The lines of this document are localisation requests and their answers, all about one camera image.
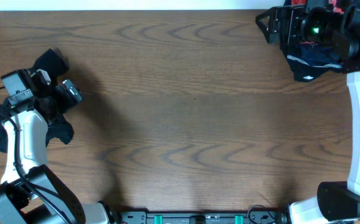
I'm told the folded navy blue garment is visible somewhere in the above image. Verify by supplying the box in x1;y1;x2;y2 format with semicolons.
298;44;342;68

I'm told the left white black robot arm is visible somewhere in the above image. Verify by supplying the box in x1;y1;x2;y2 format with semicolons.
0;68;115;223

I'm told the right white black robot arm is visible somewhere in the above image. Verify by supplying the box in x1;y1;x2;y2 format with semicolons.
255;1;360;223

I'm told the black t-shirt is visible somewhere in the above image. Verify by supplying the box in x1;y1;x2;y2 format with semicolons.
0;49;74;153

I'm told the folded black garment white print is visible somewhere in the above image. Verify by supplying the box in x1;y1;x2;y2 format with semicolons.
280;40;343;82

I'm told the red orange t-shirt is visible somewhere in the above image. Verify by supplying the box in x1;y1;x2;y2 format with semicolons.
284;0;344;14

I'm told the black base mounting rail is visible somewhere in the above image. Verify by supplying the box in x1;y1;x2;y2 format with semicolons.
115;208;291;224

